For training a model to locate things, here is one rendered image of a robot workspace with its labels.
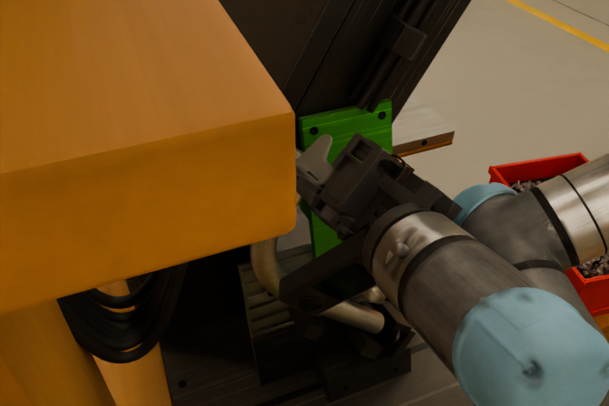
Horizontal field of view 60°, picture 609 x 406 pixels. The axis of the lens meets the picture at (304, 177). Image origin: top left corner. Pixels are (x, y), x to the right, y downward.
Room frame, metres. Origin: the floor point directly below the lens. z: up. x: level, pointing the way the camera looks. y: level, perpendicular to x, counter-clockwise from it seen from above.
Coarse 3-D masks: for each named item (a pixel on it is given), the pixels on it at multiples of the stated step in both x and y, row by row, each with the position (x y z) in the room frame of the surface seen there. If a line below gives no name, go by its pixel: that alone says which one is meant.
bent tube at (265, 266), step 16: (272, 240) 0.40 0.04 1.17; (256, 256) 0.39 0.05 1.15; (272, 256) 0.40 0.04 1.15; (256, 272) 0.39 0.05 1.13; (272, 272) 0.39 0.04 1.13; (272, 288) 0.38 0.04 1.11; (352, 304) 0.41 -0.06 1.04; (336, 320) 0.40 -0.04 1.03; (352, 320) 0.40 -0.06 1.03; (368, 320) 0.40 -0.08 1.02
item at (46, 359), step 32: (0, 320) 0.15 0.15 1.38; (32, 320) 0.19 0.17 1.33; (64, 320) 0.24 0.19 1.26; (0, 352) 0.14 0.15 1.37; (32, 352) 0.17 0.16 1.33; (64, 352) 0.21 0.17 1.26; (0, 384) 0.13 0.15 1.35; (32, 384) 0.15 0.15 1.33; (64, 384) 0.18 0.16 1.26; (96, 384) 0.24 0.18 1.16
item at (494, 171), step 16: (528, 160) 0.86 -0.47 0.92; (544, 160) 0.86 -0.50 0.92; (560, 160) 0.87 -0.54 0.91; (576, 160) 0.88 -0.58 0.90; (496, 176) 0.82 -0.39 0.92; (512, 176) 0.85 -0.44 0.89; (528, 176) 0.86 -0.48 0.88; (544, 176) 0.87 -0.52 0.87; (608, 256) 0.64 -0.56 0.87; (576, 272) 0.56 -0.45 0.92; (592, 272) 0.60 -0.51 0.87; (608, 272) 0.60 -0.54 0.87; (576, 288) 0.55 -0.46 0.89; (592, 288) 0.55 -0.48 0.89; (608, 288) 0.56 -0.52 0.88; (592, 304) 0.56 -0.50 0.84; (608, 304) 0.56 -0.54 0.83
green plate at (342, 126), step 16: (320, 112) 0.51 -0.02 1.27; (336, 112) 0.50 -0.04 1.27; (352, 112) 0.51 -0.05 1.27; (368, 112) 0.52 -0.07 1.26; (384, 112) 0.52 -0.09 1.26; (304, 128) 0.49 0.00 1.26; (320, 128) 0.49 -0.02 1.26; (336, 128) 0.50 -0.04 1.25; (352, 128) 0.50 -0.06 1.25; (368, 128) 0.51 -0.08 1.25; (384, 128) 0.52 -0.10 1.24; (304, 144) 0.48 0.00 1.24; (336, 144) 0.49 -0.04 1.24; (384, 144) 0.51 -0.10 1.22; (304, 208) 0.51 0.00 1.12; (320, 224) 0.46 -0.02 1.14; (320, 240) 0.45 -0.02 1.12; (336, 240) 0.46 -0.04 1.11
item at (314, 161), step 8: (320, 136) 0.44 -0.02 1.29; (328, 136) 0.43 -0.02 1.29; (312, 144) 0.43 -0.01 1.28; (320, 144) 0.42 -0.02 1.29; (328, 144) 0.42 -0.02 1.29; (304, 152) 0.43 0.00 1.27; (312, 152) 0.42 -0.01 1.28; (320, 152) 0.41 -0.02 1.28; (328, 152) 0.41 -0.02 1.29; (296, 160) 0.42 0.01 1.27; (304, 160) 0.42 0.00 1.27; (312, 160) 0.41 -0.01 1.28; (320, 160) 0.40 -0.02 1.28; (304, 168) 0.41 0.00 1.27; (312, 168) 0.40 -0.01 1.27; (320, 168) 0.40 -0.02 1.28; (328, 168) 0.39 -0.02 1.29; (312, 176) 0.40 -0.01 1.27; (320, 176) 0.39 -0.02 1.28; (328, 176) 0.38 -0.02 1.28; (320, 184) 0.38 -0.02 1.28
